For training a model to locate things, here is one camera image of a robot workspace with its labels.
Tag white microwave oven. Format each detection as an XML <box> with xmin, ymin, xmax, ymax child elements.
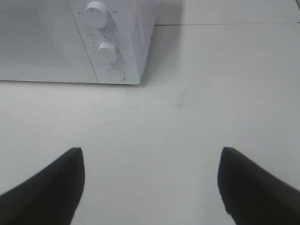
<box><xmin>0</xmin><ymin>0</ymin><xmax>158</xmax><ymax>85</ymax></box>

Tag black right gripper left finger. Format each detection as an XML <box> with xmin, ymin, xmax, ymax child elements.
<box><xmin>0</xmin><ymin>147</ymin><xmax>84</xmax><ymax>225</ymax></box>

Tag round white door button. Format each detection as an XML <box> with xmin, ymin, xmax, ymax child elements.
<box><xmin>108</xmin><ymin>68</ymin><xmax>126</xmax><ymax>82</ymax></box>

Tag white microwave knob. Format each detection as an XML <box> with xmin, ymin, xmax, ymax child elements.
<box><xmin>97</xmin><ymin>41</ymin><xmax>120</xmax><ymax>63</ymax></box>
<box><xmin>83</xmin><ymin>0</ymin><xmax>109</xmax><ymax>28</ymax></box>

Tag white microwave door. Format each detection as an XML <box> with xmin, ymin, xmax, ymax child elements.
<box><xmin>0</xmin><ymin>0</ymin><xmax>98</xmax><ymax>83</ymax></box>

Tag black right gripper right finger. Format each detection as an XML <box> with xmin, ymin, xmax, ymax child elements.
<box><xmin>217</xmin><ymin>147</ymin><xmax>300</xmax><ymax>225</ymax></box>

